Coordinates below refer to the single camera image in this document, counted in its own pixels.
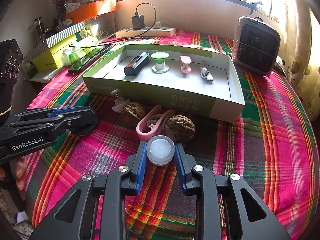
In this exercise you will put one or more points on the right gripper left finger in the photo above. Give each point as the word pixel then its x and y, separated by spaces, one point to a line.
pixel 75 214

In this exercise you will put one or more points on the small white cream jar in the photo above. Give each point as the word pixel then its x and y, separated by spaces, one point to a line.
pixel 160 150

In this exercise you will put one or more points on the orange tray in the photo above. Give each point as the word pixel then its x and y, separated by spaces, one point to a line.
pixel 91 10

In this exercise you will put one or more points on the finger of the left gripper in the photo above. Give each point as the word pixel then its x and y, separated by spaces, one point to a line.
pixel 35 132
pixel 43 113

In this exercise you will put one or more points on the person's left hand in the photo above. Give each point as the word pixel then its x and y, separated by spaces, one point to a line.
pixel 21 172

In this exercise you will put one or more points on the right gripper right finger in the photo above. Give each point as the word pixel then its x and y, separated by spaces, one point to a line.
pixel 227 198

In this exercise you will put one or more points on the shallow green cardboard box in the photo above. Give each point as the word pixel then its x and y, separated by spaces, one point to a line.
pixel 220 99

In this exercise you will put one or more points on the black charger plug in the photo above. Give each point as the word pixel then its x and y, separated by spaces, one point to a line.
pixel 138 22

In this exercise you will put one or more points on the white power strip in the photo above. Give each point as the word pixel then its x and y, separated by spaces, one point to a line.
pixel 162 32

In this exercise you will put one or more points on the brown walnut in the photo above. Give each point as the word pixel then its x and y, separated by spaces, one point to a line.
pixel 132 113
pixel 179 128

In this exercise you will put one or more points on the green mushroom-shaped knob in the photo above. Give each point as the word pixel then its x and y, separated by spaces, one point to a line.
pixel 159 58

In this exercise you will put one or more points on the black round remote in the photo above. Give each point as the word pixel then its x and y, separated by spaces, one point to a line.
pixel 87 122

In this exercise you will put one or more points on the black rectangular device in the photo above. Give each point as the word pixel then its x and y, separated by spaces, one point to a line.
pixel 137 64

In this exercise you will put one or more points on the black smartphone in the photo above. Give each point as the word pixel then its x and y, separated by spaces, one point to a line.
pixel 83 63

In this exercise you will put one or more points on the yellow cardboard box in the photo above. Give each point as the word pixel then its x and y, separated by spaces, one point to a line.
pixel 45 58

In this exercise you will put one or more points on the white small suction hook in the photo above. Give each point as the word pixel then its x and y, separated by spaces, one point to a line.
pixel 119 102

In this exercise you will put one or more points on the right brown walnut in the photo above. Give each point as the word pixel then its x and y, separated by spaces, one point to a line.
pixel 179 128

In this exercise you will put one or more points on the left brown walnut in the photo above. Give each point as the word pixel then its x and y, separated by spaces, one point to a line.
pixel 132 113

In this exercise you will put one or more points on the green tissue pack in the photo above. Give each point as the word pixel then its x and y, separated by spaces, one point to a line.
pixel 76 51

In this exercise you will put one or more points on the pink black space heater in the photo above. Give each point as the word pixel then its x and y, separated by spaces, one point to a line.
pixel 255 45

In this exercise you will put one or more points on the pink small fan device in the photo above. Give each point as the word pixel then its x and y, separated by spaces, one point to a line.
pixel 185 64

